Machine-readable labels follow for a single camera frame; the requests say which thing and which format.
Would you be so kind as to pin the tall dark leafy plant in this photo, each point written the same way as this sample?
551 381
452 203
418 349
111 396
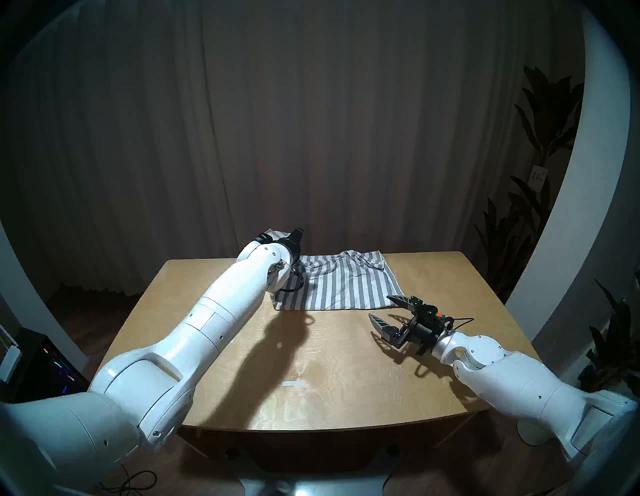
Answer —
547 115

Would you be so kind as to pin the black computer tower with lights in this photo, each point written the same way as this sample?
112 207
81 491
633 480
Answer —
45 370

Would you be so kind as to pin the grey white striped t-shirt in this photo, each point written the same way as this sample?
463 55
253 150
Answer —
340 285

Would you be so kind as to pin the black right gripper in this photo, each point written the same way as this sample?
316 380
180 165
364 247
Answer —
420 330

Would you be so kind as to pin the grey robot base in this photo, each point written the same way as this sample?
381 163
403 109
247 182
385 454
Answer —
310 486

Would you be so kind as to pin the white curved arch pillar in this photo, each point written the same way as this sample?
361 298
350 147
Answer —
30 300
585 200

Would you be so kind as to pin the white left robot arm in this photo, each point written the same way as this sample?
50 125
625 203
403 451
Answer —
165 360

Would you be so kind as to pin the white paper plant tag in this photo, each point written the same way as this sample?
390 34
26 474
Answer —
538 175

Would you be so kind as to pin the brown pleated curtain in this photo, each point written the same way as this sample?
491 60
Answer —
300 125

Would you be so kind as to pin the small white box device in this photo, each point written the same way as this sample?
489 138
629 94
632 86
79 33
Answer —
9 364

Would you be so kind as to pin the dark plant in white pot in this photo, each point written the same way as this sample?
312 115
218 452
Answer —
612 350

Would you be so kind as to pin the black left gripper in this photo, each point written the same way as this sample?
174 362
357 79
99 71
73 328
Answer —
292 245

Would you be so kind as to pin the white tape strip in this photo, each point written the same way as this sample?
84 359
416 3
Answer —
291 383

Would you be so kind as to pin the white round plant pot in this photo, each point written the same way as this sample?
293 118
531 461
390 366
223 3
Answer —
535 432

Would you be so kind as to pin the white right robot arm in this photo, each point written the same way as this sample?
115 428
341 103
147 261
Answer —
520 380

